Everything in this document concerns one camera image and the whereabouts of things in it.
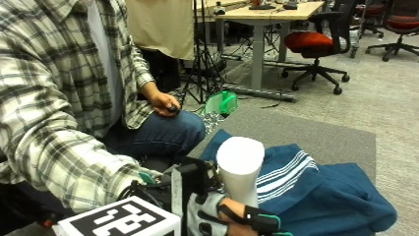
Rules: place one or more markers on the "small black object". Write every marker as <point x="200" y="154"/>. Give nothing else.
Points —
<point x="173" y="108"/>

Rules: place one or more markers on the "white cylinder cup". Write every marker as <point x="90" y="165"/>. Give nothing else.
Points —
<point x="240" y="164"/>

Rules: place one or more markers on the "black and white speckled piece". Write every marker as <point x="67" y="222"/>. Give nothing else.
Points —
<point x="213" y="121"/>

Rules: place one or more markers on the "green plastic holder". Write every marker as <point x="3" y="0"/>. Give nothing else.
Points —
<point x="225" y="103"/>

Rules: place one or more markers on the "black tripod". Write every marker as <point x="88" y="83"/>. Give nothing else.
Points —
<point x="201" y="59"/>

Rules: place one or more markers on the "blue cloth with white stripes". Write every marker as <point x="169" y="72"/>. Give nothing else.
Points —
<point x="322" y="196"/>

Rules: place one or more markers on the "black device on glove wrist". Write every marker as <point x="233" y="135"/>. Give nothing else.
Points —
<point x="195" y="177"/>

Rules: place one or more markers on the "grey mat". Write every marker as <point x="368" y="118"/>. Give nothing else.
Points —
<point x="305" y="137"/>

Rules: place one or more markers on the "the person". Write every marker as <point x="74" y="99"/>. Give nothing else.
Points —
<point x="48" y="82"/>

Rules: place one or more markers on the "black and white desk gadget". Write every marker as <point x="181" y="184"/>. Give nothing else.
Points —
<point x="220" y="9"/>

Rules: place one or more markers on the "white cube of black markers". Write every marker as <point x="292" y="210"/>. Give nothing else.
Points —
<point x="123" y="218"/>

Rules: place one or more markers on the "wooden desk with grey legs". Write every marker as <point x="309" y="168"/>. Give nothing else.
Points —
<point x="262" y="16"/>

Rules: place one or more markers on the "black object on desk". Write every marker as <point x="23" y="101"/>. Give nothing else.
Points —
<point x="262" y="5"/>
<point x="290" y="4"/>

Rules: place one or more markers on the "red and black office chair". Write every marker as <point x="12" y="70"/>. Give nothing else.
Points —
<point x="310" y="42"/>
<point x="402" y="23"/>

